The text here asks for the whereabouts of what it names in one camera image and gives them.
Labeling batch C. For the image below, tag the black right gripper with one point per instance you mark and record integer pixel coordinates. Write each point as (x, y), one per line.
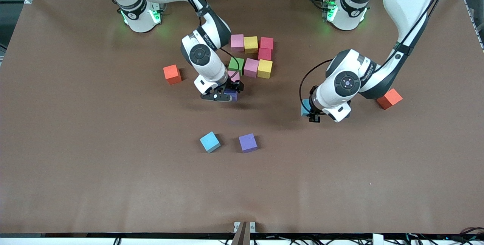
(233, 84)

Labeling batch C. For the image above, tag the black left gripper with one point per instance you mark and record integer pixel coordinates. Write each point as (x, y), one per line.
(311, 109)

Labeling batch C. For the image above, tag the blue foam cube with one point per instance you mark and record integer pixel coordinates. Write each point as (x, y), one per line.
(304, 108)
(210, 141)

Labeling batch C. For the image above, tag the pink foam cube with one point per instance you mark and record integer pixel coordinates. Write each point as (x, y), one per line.
(237, 42)
(234, 75)
(251, 67)

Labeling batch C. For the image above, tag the purple foam cube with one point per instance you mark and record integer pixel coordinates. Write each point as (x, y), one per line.
(248, 143)
(232, 96)

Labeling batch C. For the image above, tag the green foam cube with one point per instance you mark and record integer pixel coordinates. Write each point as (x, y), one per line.
(237, 63)

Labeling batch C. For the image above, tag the yellow foam cube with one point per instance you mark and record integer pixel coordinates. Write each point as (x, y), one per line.
(250, 44)
(264, 69)

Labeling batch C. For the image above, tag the red foam cube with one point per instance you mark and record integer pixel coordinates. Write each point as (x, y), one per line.
(266, 43)
(264, 54)

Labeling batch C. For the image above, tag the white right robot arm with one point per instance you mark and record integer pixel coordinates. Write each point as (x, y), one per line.
(204, 59)

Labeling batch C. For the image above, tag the orange foam cube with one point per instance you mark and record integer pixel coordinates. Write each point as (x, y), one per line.
(172, 74)
(391, 99)

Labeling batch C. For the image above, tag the brown paper table cover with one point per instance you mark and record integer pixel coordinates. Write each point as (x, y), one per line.
(242, 184)

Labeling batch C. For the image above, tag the brown wooden strip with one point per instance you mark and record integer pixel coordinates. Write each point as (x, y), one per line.
(242, 235)

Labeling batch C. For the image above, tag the grey metal table bracket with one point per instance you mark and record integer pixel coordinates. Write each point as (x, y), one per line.
(252, 227)

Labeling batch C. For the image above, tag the perforated aluminium side rail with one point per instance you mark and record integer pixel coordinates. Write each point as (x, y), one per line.
(475, 24)

